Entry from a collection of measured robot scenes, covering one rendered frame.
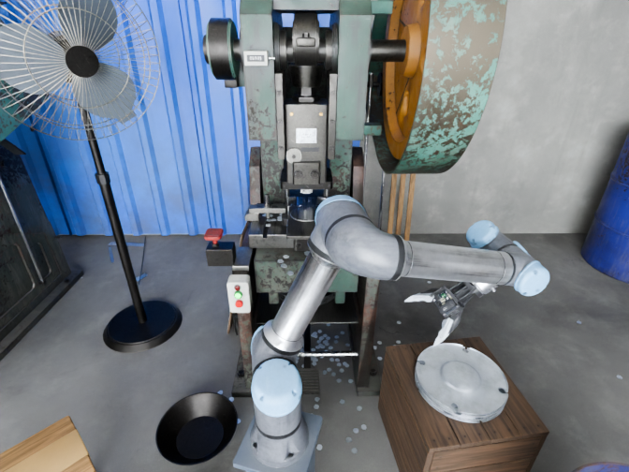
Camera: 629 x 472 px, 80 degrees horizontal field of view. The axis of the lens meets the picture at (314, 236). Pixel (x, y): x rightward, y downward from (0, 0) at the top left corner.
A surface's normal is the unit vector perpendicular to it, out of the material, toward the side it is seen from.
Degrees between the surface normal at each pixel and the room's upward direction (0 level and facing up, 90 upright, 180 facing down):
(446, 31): 83
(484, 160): 90
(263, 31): 90
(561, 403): 0
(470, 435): 0
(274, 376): 8
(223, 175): 90
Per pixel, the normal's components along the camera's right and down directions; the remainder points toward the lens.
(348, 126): 0.02, 0.48
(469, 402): 0.00, -0.88
